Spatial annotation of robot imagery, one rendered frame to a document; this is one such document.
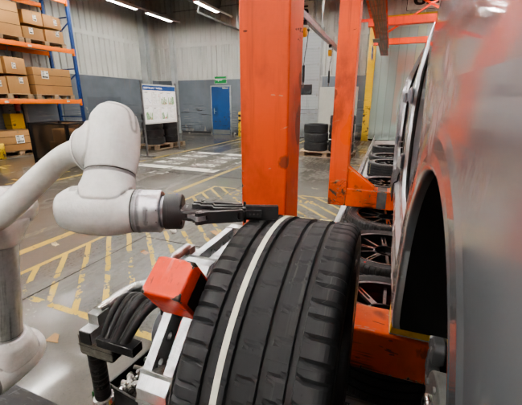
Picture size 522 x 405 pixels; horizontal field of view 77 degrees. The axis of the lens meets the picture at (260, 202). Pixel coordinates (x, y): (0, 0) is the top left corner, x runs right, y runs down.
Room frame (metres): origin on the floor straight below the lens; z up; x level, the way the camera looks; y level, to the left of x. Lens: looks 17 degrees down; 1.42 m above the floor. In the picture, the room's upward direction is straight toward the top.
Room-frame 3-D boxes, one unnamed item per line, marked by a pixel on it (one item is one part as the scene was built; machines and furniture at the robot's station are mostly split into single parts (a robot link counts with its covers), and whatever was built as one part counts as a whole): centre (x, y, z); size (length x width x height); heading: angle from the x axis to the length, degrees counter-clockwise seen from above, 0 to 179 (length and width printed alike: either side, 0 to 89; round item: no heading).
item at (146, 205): (0.65, 0.23, 1.20); 0.09 x 0.06 x 0.09; 4
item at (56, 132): (8.03, 4.71, 0.49); 1.27 x 0.88 x 0.97; 68
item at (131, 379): (0.88, 0.38, 0.51); 0.20 x 0.14 x 0.13; 151
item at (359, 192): (2.83, -1.03, 0.69); 0.52 x 0.17 x 0.35; 69
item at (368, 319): (1.02, -0.35, 0.69); 0.52 x 0.17 x 0.35; 69
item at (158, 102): (9.62, 2.80, 0.98); 1.50 x 0.50 x 1.95; 158
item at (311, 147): (9.10, -1.85, 0.55); 1.40 x 0.80 x 1.09; 66
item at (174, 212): (0.65, 0.15, 1.20); 0.09 x 0.08 x 0.07; 94
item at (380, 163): (5.23, -2.07, 0.39); 0.66 x 0.66 x 0.24
